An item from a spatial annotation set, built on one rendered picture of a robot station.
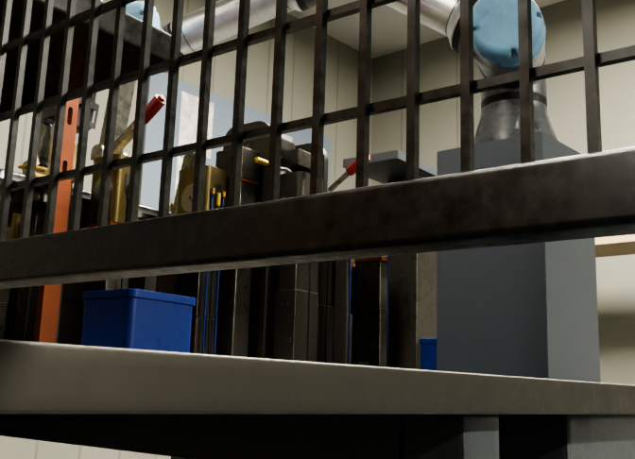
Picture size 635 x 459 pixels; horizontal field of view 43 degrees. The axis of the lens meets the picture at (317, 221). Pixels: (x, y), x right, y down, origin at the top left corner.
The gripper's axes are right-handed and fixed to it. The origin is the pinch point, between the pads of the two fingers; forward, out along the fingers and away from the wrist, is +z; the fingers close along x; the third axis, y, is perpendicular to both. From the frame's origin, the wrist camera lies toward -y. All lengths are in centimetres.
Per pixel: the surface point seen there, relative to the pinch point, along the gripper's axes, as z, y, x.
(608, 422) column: 39, 49, -88
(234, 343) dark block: 30.1, 25.8, -29.8
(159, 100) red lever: -5.3, -1.3, -31.7
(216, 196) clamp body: 5.0, 17.6, -28.6
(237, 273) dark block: 17.6, 24.2, -29.8
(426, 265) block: 6, 70, -42
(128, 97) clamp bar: -8.3, -0.2, -21.9
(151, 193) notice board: -64, 155, 157
